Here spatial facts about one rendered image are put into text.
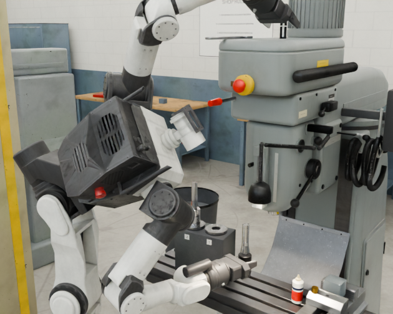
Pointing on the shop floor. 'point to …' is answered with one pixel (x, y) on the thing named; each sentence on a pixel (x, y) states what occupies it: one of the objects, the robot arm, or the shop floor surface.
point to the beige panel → (5, 180)
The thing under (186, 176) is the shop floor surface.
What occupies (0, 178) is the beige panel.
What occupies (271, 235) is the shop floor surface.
